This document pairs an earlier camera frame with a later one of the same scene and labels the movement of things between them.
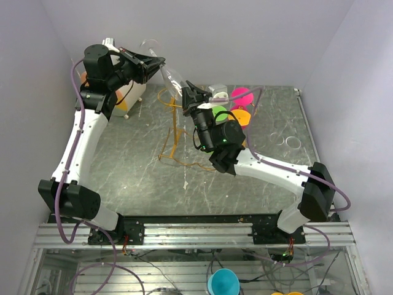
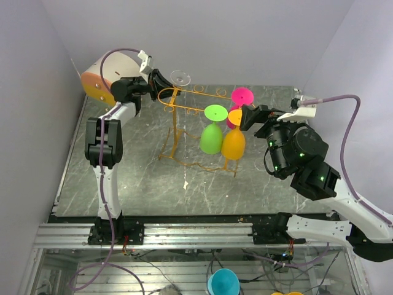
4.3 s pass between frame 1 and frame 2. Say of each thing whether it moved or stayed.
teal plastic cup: stayed
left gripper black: moved
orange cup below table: stayed
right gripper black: moved
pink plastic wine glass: stayed
